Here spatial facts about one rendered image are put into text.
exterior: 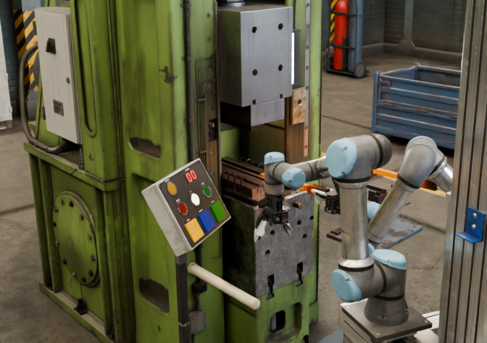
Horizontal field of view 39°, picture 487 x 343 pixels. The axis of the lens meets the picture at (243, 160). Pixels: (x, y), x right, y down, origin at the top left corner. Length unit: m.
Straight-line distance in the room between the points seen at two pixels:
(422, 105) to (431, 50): 5.17
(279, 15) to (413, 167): 0.93
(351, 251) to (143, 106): 1.38
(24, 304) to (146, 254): 1.12
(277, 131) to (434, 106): 3.59
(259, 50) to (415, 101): 4.11
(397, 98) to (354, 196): 4.92
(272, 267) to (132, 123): 0.94
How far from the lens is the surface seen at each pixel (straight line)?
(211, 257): 3.29
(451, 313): 2.41
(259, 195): 3.16
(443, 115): 6.82
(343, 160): 2.14
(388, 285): 2.36
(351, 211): 2.22
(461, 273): 2.32
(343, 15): 10.55
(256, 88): 3.02
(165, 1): 2.89
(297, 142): 3.46
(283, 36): 3.09
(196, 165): 2.82
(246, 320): 3.42
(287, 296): 3.44
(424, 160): 2.59
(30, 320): 4.23
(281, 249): 3.28
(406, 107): 7.04
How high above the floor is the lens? 2.08
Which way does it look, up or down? 18 degrees down
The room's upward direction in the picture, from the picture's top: 1 degrees counter-clockwise
